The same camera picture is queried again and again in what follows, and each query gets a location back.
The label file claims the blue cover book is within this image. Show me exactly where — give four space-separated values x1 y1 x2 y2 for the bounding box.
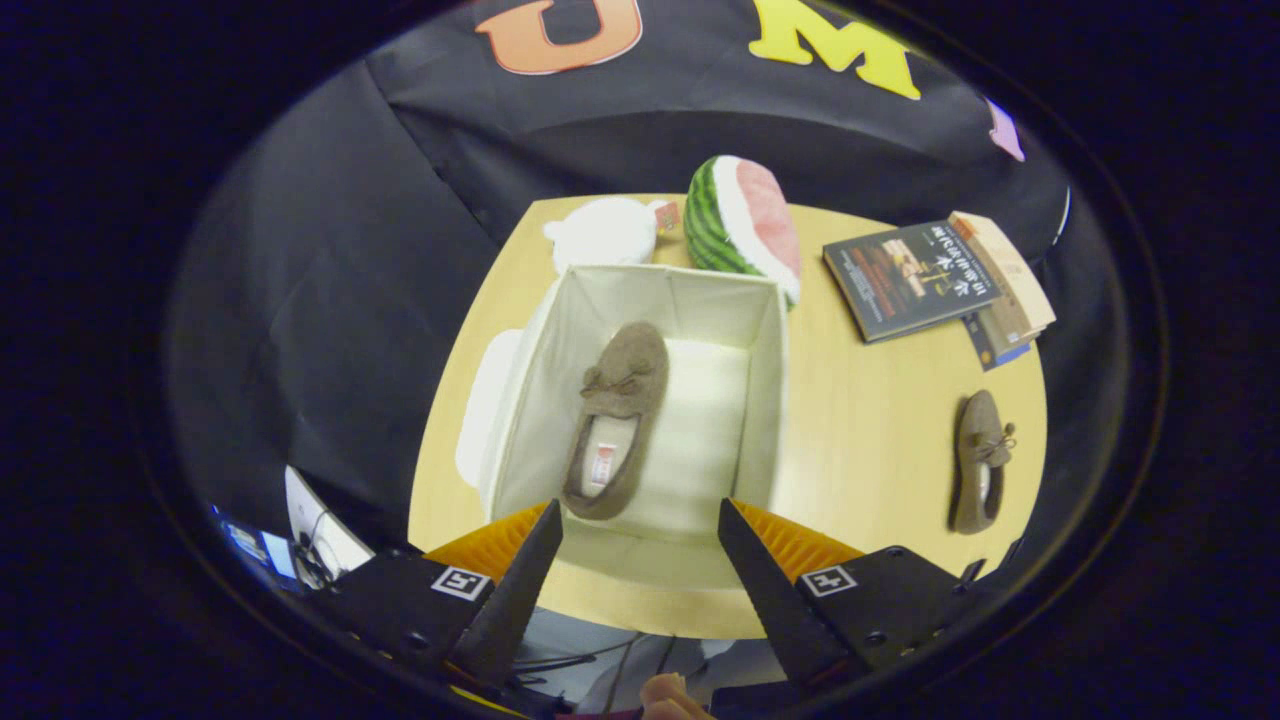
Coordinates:
962 310 1033 372

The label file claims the beige cover book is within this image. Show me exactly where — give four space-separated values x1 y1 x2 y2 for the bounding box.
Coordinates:
947 210 1057 347

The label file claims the watermelon slice plush toy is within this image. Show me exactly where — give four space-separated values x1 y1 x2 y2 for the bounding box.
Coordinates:
683 155 804 312

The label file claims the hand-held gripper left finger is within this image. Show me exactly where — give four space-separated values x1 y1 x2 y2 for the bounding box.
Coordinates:
328 499 565 693

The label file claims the dark cover book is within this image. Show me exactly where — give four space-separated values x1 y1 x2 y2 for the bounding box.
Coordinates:
822 221 1002 345

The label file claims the cream fabric storage box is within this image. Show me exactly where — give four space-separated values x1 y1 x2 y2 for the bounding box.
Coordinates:
478 263 791 591

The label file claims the tangle of black cables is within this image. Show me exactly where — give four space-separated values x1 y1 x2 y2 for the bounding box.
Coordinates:
508 632 683 713

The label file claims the blue lit screen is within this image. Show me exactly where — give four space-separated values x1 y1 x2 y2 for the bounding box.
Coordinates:
213 503 303 593

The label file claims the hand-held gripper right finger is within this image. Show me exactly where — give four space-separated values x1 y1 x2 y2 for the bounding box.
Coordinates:
716 497 988 699

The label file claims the brown shoe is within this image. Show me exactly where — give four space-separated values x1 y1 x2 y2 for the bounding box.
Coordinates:
947 389 1019 536
560 320 671 522

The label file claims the white panel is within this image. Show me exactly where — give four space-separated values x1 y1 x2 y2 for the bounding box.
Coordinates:
284 465 375 583

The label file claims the white plush toy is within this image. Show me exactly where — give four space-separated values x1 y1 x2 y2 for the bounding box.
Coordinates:
542 196 683 277

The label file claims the black backdrop cloth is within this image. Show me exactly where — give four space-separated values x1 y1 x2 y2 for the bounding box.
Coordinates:
165 0 1131 601

